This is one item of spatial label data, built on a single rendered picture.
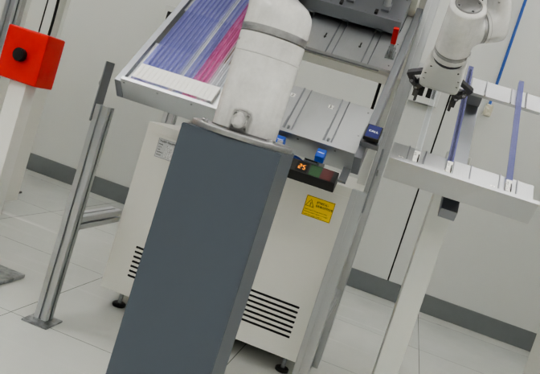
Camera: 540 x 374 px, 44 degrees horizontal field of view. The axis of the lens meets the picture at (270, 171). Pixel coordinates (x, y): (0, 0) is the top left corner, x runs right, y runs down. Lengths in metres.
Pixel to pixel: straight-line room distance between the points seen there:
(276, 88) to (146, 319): 0.46
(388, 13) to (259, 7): 0.97
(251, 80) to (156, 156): 1.04
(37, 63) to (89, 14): 2.08
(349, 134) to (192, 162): 0.70
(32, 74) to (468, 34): 1.26
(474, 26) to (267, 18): 0.58
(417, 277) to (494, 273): 1.93
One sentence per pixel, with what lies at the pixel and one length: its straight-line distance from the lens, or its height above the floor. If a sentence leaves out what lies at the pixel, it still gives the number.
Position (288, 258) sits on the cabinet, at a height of 0.36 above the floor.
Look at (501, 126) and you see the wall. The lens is 3.69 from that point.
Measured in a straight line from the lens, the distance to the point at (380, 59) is 2.02.
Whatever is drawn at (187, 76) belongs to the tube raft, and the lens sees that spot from 1.88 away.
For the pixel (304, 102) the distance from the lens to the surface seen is 1.84.
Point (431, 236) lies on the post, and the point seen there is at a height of 0.58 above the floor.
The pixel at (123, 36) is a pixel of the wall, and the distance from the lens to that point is 4.08.
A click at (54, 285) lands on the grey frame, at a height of 0.12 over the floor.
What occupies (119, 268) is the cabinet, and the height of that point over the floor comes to 0.14.
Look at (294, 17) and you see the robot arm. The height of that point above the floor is 0.93.
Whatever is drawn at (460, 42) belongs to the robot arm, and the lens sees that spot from 1.62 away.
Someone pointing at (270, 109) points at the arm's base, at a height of 0.76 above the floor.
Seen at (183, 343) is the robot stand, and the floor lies 0.34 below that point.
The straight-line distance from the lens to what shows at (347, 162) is 1.72.
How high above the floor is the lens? 0.76
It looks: 5 degrees down
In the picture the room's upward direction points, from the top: 18 degrees clockwise
